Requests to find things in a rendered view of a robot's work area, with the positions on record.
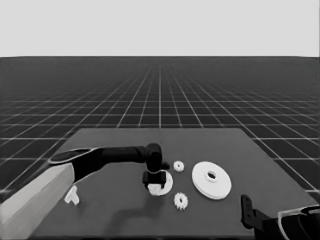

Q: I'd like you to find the white round carrier with pins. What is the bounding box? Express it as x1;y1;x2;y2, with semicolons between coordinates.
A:
146;170;175;197

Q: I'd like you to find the small white toothed gear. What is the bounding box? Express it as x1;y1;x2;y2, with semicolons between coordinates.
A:
173;160;186;173

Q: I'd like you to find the large thick white disc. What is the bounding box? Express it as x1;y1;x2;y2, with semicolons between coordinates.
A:
191;160;233;201

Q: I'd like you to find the small white T-shaped piece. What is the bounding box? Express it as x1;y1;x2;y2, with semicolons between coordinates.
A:
63;185;81;206

